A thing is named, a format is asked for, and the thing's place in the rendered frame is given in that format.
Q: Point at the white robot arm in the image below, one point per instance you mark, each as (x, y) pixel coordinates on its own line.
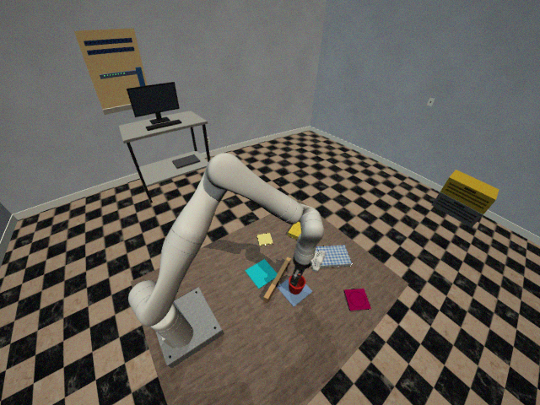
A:
(225, 173)

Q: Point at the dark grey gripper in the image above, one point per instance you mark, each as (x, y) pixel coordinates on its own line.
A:
(300, 268)

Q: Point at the yellow sponge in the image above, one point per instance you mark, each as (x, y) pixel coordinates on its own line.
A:
(295, 231)

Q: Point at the crimson square coaster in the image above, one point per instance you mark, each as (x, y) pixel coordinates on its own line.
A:
(357, 299)

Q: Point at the yellow sticky-note pad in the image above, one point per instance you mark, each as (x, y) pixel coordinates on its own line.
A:
(264, 239)

